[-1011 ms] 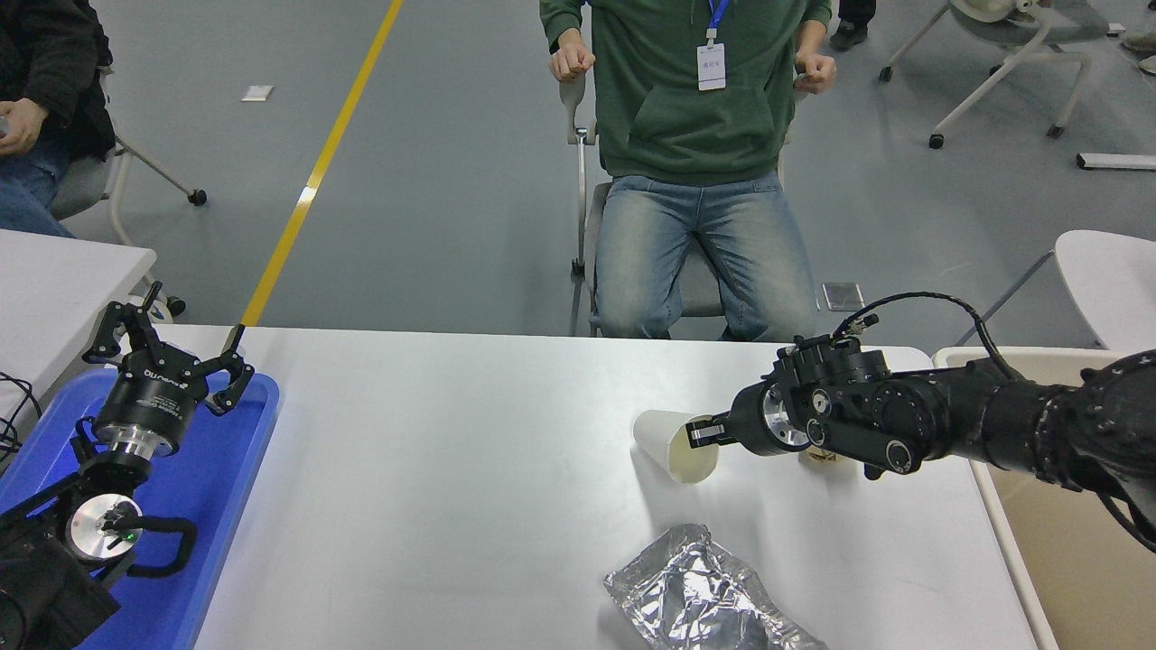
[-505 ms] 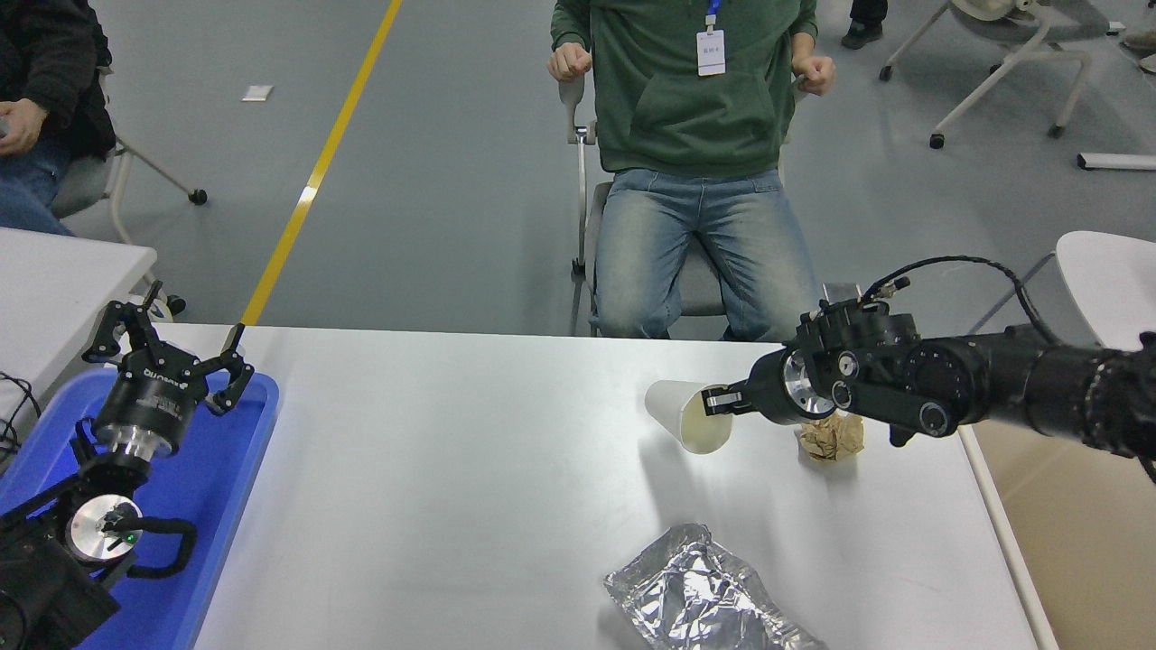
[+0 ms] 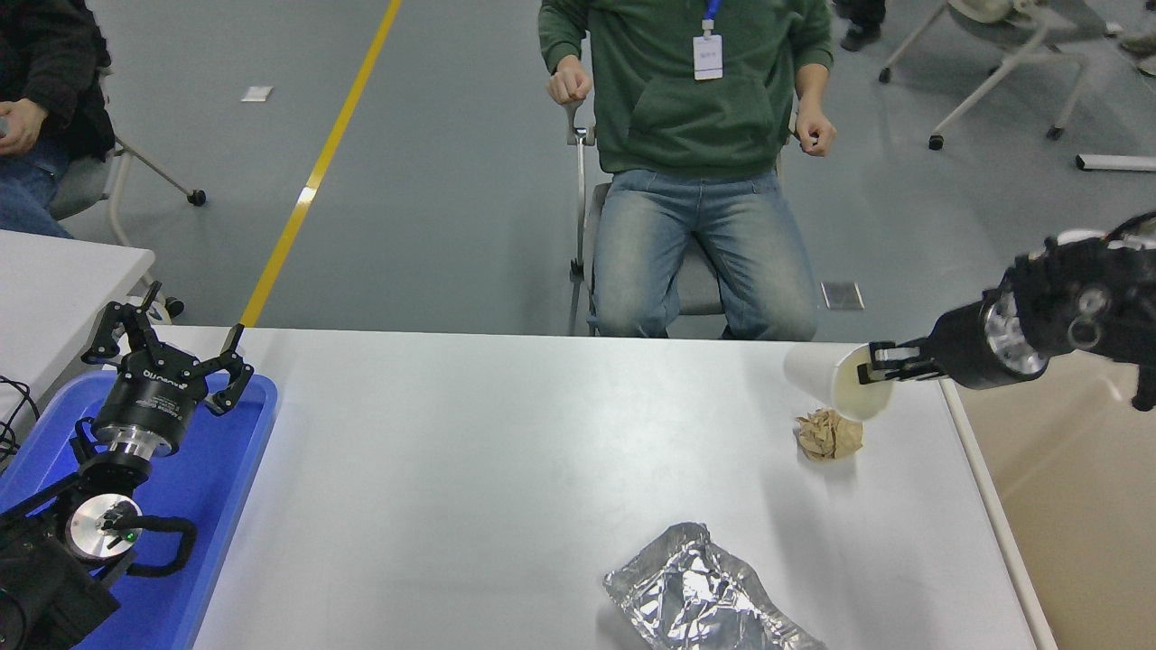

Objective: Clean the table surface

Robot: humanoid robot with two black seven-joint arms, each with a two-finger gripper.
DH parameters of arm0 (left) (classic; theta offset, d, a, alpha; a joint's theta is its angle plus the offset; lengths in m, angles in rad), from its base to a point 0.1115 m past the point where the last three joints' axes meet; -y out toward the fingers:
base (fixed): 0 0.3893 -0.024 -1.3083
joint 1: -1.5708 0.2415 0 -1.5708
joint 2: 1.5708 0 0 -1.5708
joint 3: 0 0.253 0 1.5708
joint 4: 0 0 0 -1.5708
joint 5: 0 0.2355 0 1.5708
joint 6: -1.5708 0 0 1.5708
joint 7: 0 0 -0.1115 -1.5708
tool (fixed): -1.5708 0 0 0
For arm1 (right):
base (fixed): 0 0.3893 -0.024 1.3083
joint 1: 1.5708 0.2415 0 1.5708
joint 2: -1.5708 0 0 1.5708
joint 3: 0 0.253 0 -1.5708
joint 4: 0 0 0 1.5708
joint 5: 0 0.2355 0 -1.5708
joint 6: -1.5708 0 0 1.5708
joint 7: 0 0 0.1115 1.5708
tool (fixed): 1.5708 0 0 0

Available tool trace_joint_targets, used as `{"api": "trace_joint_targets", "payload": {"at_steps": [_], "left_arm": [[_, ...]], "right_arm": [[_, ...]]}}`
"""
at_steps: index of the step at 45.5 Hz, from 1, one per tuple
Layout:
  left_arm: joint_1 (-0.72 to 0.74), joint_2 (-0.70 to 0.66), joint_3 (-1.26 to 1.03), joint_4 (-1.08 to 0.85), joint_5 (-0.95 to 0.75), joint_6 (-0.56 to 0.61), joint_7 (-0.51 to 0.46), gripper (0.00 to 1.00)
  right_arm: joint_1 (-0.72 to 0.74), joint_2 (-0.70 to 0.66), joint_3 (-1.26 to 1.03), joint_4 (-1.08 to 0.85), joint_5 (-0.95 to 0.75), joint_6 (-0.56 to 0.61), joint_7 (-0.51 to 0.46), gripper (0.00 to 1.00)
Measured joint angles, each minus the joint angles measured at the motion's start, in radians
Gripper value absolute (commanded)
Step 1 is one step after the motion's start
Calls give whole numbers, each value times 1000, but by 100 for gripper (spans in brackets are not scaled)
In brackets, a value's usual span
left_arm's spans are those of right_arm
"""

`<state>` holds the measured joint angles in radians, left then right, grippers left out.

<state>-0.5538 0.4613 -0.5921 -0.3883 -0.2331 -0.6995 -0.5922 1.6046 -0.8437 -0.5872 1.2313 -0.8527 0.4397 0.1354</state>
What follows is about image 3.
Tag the white paper cup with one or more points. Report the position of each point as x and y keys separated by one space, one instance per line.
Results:
x=813 y=375

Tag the person's left forearm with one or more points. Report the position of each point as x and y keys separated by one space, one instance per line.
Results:
x=811 y=81

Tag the tan paper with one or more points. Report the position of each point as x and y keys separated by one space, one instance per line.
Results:
x=829 y=440

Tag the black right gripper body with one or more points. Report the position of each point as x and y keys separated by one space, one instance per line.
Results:
x=962 y=348

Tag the person's left hand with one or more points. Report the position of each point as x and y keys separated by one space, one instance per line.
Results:
x=815 y=131

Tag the metal floor plate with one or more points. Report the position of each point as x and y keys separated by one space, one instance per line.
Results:
x=842 y=296

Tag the person's right forearm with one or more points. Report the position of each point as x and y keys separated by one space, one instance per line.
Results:
x=560 y=36

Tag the silver foil tray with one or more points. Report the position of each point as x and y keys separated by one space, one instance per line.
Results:
x=704 y=596

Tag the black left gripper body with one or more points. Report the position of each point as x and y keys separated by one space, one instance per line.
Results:
x=153 y=397

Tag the large pale bin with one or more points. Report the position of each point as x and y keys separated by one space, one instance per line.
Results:
x=1066 y=506

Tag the grey chair with white armrests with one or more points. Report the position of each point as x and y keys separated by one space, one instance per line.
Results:
x=700 y=289

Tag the blue plastic tray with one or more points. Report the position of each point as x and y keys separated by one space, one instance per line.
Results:
x=217 y=487

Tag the person's hand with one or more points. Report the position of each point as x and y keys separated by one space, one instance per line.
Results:
x=20 y=125

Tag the person's right hand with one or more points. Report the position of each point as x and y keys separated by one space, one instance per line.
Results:
x=569 y=83

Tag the grey wheeled chair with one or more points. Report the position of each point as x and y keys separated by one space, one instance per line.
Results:
x=81 y=185

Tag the white rounded table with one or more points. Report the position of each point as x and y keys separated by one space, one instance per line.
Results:
x=1081 y=236

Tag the white paper sheet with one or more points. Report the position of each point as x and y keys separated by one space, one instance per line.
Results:
x=257 y=92

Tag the yellow floor tape line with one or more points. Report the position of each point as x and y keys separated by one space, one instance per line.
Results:
x=312 y=185

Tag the white-framed wheeled chair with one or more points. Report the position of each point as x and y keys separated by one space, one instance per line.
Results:
x=1020 y=54

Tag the person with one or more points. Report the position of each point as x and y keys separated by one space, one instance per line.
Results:
x=54 y=54
x=686 y=108
x=862 y=23

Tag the white bar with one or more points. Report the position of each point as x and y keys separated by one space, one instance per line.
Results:
x=1115 y=162

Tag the white side table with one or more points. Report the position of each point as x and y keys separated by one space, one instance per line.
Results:
x=54 y=289

